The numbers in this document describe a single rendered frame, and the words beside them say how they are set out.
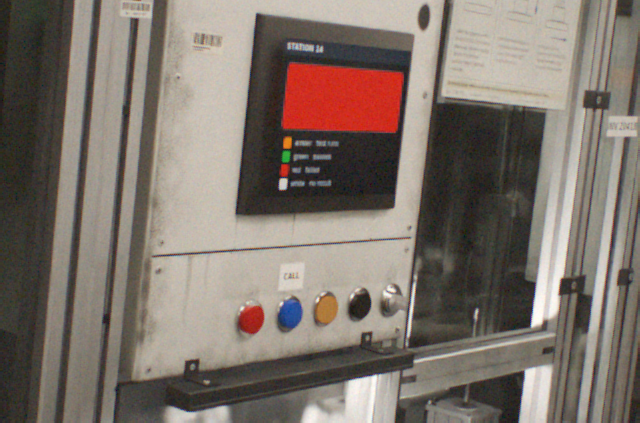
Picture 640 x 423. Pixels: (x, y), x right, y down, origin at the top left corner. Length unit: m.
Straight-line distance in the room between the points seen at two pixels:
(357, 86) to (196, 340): 0.32
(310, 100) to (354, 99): 0.07
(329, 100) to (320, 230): 0.15
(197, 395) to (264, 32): 0.36
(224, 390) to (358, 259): 0.27
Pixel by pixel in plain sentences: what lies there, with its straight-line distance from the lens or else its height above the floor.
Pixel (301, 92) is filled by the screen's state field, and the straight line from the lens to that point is 1.33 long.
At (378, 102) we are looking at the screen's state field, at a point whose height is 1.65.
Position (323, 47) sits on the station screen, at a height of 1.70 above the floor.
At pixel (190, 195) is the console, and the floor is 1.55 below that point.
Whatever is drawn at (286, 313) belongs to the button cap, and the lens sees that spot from 1.39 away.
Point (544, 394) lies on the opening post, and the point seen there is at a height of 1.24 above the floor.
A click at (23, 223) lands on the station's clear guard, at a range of 1.18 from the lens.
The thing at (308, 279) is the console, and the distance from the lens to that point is 1.42.
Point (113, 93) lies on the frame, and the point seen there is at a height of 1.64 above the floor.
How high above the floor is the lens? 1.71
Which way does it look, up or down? 6 degrees down
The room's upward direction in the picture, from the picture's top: 6 degrees clockwise
